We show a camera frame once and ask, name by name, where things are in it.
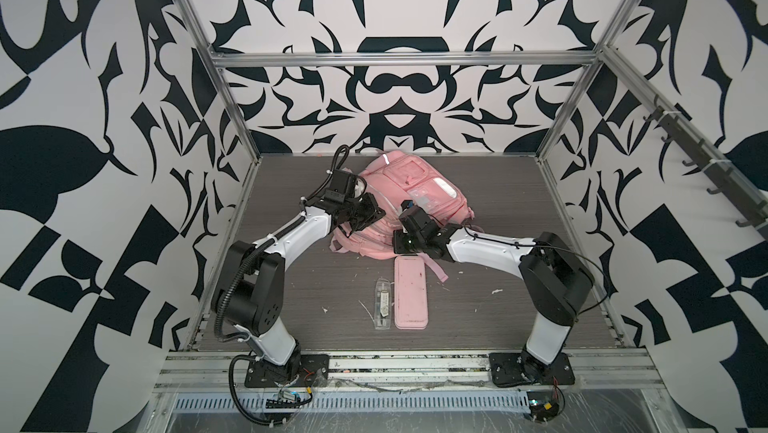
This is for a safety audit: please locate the pink student backpack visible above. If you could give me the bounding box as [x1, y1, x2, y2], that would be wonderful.
[330, 150, 474, 260]

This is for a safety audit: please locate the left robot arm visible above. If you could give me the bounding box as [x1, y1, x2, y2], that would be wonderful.
[211, 145, 385, 383]

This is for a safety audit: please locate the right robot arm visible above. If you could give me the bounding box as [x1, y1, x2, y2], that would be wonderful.
[393, 200, 594, 369]

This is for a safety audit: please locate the pink pencil case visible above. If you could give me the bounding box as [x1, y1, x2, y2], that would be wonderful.
[394, 256, 428, 330]

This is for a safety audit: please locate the clear plastic packet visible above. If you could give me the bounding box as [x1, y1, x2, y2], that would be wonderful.
[373, 278, 393, 330]

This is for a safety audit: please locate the green lit circuit board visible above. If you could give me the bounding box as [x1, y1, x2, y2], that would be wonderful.
[526, 395, 565, 424]

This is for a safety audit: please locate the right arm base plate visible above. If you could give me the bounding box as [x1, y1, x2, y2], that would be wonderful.
[488, 350, 576, 388]

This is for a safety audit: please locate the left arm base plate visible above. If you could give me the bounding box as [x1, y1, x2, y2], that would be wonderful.
[244, 354, 330, 388]

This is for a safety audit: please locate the white cable duct strip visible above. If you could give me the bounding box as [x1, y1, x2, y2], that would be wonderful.
[173, 390, 530, 414]

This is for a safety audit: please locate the aluminium cage frame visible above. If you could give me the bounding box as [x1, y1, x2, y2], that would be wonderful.
[181, 0, 767, 361]

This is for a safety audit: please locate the wall hook rail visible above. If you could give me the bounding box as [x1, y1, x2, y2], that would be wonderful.
[642, 95, 767, 239]

